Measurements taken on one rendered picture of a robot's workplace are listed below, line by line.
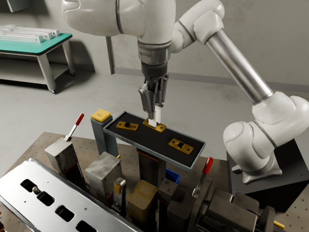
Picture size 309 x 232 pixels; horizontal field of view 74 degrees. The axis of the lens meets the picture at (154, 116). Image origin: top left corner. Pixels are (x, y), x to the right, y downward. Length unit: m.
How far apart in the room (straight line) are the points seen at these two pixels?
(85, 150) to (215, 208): 1.00
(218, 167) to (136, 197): 0.71
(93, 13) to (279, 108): 0.80
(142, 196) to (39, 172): 0.46
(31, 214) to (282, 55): 3.43
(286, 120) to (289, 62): 2.69
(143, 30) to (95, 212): 0.60
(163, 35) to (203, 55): 2.90
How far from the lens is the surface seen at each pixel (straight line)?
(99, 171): 0.75
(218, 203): 0.60
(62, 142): 0.97
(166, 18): 0.52
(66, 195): 0.86
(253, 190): 1.12
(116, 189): 0.73
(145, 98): 0.60
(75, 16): 0.58
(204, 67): 3.50
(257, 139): 0.99
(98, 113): 0.90
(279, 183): 1.10
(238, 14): 3.28
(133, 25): 0.53
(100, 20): 0.55
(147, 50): 0.55
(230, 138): 0.98
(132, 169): 1.25
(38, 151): 1.52
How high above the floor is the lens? 1.69
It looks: 38 degrees down
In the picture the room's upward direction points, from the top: straight up
